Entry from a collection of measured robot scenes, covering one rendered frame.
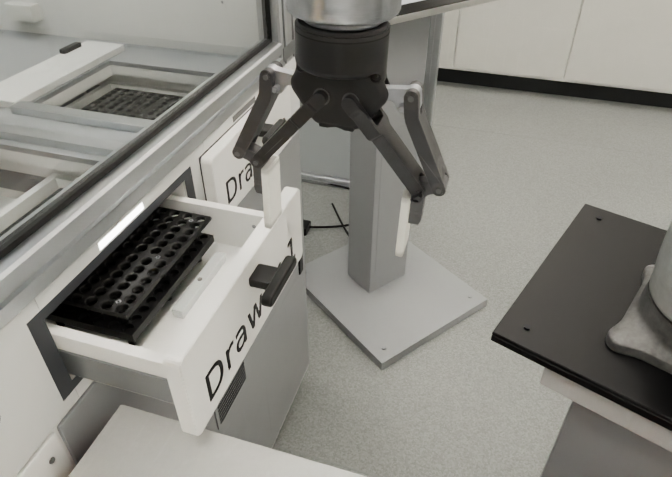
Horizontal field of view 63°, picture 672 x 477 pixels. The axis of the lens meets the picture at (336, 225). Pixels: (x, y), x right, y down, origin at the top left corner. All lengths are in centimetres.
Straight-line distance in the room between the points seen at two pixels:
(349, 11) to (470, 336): 147
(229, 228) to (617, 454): 59
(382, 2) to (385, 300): 145
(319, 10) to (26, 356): 40
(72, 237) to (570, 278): 63
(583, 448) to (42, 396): 68
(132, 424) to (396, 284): 131
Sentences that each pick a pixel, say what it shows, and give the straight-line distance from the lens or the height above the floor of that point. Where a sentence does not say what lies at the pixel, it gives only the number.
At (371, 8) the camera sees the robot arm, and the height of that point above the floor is 119.
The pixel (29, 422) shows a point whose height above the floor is 84.
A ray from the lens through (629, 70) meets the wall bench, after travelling 345.
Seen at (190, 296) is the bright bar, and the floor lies 85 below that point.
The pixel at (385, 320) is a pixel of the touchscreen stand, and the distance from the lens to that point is 174.
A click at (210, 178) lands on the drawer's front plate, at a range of 77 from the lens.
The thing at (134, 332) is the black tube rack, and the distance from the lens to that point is 61.
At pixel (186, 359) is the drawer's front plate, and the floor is 92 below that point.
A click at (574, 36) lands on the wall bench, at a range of 337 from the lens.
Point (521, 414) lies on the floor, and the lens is 165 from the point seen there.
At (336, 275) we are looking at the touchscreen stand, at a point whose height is 4.
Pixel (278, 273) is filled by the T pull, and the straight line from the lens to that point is 58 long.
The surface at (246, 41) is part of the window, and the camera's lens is 90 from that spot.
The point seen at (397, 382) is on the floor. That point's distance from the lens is 164.
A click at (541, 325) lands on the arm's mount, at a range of 75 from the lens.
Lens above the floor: 129
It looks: 36 degrees down
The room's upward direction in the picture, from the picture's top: straight up
